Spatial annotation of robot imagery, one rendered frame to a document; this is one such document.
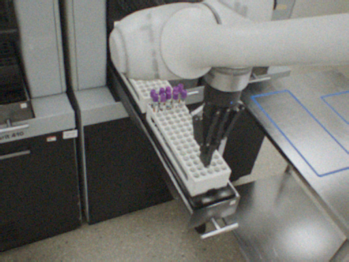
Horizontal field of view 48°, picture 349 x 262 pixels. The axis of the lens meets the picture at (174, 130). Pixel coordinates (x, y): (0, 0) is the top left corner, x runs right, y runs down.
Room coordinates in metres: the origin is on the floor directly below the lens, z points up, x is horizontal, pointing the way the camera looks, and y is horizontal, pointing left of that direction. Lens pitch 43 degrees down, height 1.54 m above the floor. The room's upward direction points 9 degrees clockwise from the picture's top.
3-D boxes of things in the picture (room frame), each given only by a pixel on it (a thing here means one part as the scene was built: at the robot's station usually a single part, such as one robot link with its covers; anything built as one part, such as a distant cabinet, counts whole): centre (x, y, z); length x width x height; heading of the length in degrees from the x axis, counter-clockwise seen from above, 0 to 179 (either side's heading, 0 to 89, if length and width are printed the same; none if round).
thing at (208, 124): (0.64, -0.07, 0.99); 0.04 x 0.01 x 0.11; 31
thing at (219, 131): (0.65, -0.09, 0.99); 0.04 x 0.01 x 0.11; 31
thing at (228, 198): (0.85, 0.04, 0.78); 0.73 x 0.14 x 0.09; 31
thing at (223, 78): (0.64, -0.08, 1.13); 0.09 x 0.09 x 0.06
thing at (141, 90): (1.00, 0.13, 0.83); 0.30 x 0.10 x 0.06; 31
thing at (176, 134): (0.73, -0.03, 0.83); 0.30 x 0.10 x 0.06; 31
